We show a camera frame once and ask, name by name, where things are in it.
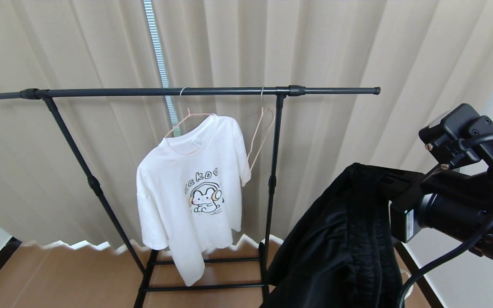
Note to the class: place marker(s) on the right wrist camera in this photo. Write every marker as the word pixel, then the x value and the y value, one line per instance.
pixel 460 132

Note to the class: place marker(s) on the white printed t-shirt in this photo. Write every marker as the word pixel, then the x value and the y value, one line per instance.
pixel 173 205

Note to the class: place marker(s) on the pink clothes hanger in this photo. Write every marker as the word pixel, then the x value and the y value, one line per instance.
pixel 253 155
pixel 178 127

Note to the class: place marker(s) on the black garment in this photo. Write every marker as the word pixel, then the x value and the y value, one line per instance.
pixel 336 248

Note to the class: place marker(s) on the beige curtain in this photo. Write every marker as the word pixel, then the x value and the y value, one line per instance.
pixel 58 171

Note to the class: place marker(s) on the black clothes rack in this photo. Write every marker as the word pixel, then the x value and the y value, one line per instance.
pixel 144 91

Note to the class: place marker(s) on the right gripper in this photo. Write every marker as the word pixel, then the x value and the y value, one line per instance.
pixel 447 214

